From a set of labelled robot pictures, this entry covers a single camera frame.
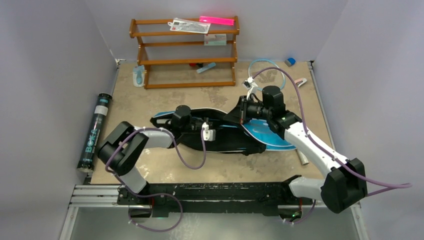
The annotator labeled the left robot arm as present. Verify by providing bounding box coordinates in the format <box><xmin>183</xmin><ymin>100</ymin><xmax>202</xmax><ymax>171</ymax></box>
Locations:
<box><xmin>97</xmin><ymin>105</ymin><xmax>216</xmax><ymax>205</ymax></box>

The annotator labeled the light blue packaged tool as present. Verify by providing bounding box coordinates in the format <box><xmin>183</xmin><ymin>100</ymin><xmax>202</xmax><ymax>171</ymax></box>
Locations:
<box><xmin>132</xmin><ymin>65</ymin><xmax>145</xmax><ymax>88</ymax></box>

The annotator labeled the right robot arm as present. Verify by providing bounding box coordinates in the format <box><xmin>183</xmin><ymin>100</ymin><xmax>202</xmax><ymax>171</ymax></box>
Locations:
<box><xmin>224</xmin><ymin>86</ymin><xmax>368</xmax><ymax>214</ymax></box>

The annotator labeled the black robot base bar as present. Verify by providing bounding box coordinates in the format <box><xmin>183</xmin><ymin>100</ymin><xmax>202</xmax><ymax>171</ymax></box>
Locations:
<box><xmin>117</xmin><ymin>180</ymin><xmax>313</xmax><ymax>219</ymax></box>

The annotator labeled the blue badminton racket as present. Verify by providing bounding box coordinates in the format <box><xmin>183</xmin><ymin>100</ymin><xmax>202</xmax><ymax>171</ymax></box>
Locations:
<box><xmin>248</xmin><ymin>58</ymin><xmax>310</xmax><ymax>166</ymax></box>

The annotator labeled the red and black small object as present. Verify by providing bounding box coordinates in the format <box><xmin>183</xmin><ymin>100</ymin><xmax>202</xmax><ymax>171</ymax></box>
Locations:
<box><xmin>189</xmin><ymin>63</ymin><xmax>204</xmax><ymax>68</ymax></box>

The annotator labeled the black shuttlecock tube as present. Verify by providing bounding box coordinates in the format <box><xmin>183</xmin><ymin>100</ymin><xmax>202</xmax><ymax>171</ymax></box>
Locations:
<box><xmin>76</xmin><ymin>93</ymin><xmax>113</xmax><ymax>173</ymax></box>

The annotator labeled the small white box on shelf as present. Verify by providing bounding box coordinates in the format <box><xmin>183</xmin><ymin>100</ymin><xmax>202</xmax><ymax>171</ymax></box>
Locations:
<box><xmin>203</xmin><ymin>33</ymin><xmax>227</xmax><ymax>46</ymax></box>

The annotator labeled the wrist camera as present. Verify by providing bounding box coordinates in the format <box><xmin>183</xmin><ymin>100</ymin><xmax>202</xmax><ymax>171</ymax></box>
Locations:
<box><xmin>242</xmin><ymin>77</ymin><xmax>259</xmax><ymax>100</ymax></box>
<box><xmin>201</xmin><ymin>122</ymin><xmax>216</xmax><ymax>142</ymax></box>

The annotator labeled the wooden three-tier shelf rack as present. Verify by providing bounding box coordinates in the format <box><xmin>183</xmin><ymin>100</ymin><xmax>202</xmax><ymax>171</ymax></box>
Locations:
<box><xmin>129</xmin><ymin>15</ymin><xmax>240</xmax><ymax>90</ymax></box>

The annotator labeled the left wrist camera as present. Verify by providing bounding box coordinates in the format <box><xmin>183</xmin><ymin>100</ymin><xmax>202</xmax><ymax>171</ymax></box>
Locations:
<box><xmin>201</xmin><ymin>122</ymin><xmax>216</xmax><ymax>142</ymax></box>

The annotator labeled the pink and white clip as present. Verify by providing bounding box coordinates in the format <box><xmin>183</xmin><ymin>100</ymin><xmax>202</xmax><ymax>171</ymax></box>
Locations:
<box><xmin>294</xmin><ymin>78</ymin><xmax>308</xmax><ymax>88</ymax></box>

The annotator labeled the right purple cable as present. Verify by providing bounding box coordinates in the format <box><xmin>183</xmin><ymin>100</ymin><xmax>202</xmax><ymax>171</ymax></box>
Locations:
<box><xmin>251</xmin><ymin>67</ymin><xmax>413</xmax><ymax>226</ymax></box>

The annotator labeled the pink fluorescent ruler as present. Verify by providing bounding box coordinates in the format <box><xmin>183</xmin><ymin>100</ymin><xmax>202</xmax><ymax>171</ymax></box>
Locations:
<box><xmin>199</xmin><ymin>16</ymin><xmax>235</xmax><ymax>26</ymax></box>

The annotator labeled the blue and grey eraser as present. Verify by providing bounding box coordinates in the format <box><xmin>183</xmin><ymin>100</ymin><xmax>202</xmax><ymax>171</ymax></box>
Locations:
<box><xmin>284</xmin><ymin>57</ymin><xmax>296</xmax><ymax>67</ymax></box>

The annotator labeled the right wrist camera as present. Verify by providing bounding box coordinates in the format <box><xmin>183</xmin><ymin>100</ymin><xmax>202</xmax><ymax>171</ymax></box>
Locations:
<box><xmin>242</xmin><ymin>77</ymin><xmax>259</xmax><ymax>100</ymax></box>

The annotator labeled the clear packaged item on shelf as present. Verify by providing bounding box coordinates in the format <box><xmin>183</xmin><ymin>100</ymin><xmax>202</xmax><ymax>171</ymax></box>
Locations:
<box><xmin>167</xmin><ymin>18</ymin><xmax>211</xmax><ymax>35</ymax></box>

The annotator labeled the blue racket bag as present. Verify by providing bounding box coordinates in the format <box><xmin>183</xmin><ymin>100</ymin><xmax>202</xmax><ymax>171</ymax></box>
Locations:
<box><xmin>149</xmin><ymin>107</ymin><xmax>297</xmax><ymax>157</ymax></box>

